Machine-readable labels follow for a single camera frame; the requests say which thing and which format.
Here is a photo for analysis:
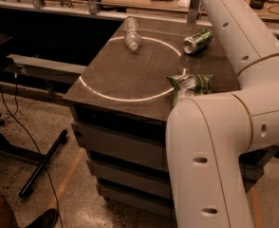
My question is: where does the black tape roll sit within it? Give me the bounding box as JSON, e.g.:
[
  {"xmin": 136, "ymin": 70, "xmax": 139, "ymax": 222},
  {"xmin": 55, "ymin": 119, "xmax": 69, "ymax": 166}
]
[{"xmin": 250, "ymin": 0, "xmax": 267, "ymax": 10}]

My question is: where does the metal bracket post right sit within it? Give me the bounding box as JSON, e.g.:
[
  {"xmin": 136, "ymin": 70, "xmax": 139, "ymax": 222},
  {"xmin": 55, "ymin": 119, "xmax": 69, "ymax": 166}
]
[{"xmin": 187, "ymin": 0, "xmax": 199, "ymax": 24}]

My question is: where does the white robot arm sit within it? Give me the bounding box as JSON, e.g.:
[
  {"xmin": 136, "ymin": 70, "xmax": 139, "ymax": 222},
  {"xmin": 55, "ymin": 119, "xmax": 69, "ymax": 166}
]
[{"xmin": 166, "ymin": 0, "xmax": 279, "ymax": 228}]

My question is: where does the black chair base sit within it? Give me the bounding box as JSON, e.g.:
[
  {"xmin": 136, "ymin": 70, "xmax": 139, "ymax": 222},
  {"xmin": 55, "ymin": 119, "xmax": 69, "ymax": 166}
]
[{"xmin": 0, "ymin": 114, "xmax": 67, "ymax": 199}]

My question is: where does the green chip bag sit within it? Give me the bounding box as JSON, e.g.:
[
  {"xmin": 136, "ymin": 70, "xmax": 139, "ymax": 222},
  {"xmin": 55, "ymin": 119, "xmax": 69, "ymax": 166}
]
[{"xmin": 167, "ymin": 74, "xmax": 214, "ymax": 106}]

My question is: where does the clear plastic water bottle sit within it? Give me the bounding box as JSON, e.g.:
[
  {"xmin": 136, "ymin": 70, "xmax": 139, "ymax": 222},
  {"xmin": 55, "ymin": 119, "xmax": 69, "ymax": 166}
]
[{"xmin": 123, "ymin": 17, "xmax": 141, "ymax": 51}]

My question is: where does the grey drawer cabinet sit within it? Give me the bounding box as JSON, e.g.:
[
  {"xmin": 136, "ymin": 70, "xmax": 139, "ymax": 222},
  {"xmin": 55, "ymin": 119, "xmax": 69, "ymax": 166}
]
[{"xmin": 63, "ymin": 16, "xmax": 279, "ymax": 220}]

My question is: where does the black floor cable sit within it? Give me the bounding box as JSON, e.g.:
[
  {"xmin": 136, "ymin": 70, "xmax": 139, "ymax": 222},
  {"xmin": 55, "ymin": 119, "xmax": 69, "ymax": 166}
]
[{"xmin": 0, "ymin": 67, "xmax": 64, "ymax": 228}]

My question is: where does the green soda can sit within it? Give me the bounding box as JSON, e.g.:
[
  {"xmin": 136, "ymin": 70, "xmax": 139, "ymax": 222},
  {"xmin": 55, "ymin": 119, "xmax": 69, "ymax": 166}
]
[{"xmin": 183, "ymin": 28, "xmax": 214, "ymax": 54}]

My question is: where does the black shoe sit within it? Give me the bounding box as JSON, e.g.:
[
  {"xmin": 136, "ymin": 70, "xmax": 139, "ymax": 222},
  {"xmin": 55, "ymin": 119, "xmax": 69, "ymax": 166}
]
[{"xmin": 25, "ymin": 208, "xmax": 59, "ymax": 228}]

